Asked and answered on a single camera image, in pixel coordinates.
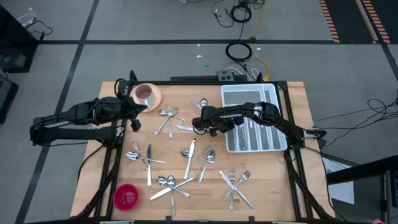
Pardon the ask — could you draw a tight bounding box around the black desk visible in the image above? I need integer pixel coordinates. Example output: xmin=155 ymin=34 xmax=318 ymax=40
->
xmin=325 ymin=154 xmax=398 ymax=224

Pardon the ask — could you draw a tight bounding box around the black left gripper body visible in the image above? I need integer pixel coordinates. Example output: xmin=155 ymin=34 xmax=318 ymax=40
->
xmin=122 ymin=98 xmax=143 ymax=133

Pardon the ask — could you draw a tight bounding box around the silver fork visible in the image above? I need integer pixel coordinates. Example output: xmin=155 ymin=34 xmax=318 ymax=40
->
xmin=221 ymin=169 xmax=252 ymax=202
xmin=154 ymin=106 xmax=180 ymax=136
xmin=167 ymin=105 xmax=174 ymax=140
xmin=131 ymin=141 xmax=149 ymax=171
xmin=239 ymin=123 xmax=248 ymax=151
xmin=229 ymin=169 xmax=236 ymax=212

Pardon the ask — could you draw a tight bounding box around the white cutlery tray organizer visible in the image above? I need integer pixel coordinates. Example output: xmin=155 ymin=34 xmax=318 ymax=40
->
xmin=220 ymin=83 xmax=289 ymax=154

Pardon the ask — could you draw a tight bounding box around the white power cable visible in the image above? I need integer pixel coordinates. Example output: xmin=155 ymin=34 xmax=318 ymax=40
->
xmin=225 ymin=66 xmax=259 ymax=81

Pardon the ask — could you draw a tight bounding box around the scattered silver cutlery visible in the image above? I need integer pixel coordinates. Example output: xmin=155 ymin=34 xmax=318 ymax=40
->
xmin=73 ymin=70 xmax=336 ymax=224

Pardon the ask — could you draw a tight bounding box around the black equipment case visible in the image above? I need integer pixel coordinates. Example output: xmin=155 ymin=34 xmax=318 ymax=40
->
xmin=0 ymin=77 xmax=20 ymax=124

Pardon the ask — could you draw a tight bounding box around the white mug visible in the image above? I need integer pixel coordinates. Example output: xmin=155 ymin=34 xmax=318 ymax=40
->
xmin=136 ymin=83 xmax=157 ymax=110

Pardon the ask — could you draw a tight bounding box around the yellow cable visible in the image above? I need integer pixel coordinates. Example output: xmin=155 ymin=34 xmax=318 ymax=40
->
xmin=248 ymin=0 xmax=271 ymax=82

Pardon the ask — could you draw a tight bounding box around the red plastic bowl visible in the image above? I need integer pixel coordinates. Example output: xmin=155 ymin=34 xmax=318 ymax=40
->
xmin=113 ymin=183 xmax=140 ymax=212

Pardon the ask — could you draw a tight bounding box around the grey power strip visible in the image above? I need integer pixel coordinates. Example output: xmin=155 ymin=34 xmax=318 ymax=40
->
xmin=216 ymin=70 xmax=235 ymax=83

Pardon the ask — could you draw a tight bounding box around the black floor cable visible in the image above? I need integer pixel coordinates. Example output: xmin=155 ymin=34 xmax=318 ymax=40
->
xmin=312 ymin=98 xmax=398 ymax=147

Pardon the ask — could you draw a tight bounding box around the white paper sheet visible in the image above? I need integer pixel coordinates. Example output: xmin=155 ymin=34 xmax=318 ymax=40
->
xmin=322 ymin=156 xmax=356 ymax=205

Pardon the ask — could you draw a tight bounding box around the coiled black cable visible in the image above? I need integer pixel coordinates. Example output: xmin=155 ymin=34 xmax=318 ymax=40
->
xmin=229 ymin=2 xmax=252 ymax=24
xmin=224 ymin=41 xmax=253 ymax=63

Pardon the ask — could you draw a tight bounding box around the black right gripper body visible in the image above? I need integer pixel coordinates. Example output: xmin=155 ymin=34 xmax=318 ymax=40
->
xmin=191 ymin=105 xmax=225 ymax=138

